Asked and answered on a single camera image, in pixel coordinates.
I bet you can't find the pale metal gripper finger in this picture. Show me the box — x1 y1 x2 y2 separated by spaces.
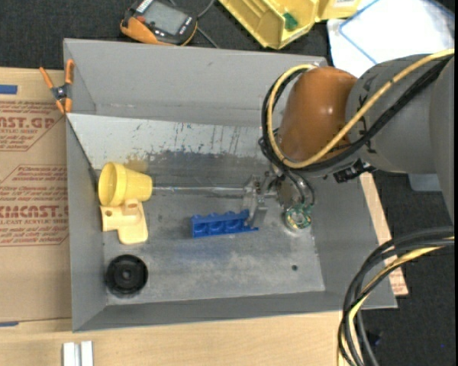
250 197 270 230
240 188 258 225

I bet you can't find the blue toy brick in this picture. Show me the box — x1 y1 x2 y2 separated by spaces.
190 209 260 240

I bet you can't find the grey metal bin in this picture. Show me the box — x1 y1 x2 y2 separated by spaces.
62 37 400 333

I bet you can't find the yellow plastic cup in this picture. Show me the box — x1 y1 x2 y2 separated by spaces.
98 162 154 208

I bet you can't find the brown cardboard board, red print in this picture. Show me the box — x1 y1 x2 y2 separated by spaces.
0 65 74 328

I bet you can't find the black cylinder on white bracket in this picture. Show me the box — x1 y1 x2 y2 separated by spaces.
333 165 376 184

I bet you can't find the pale yellow plastic bracket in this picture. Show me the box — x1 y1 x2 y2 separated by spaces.
99 197 150 246

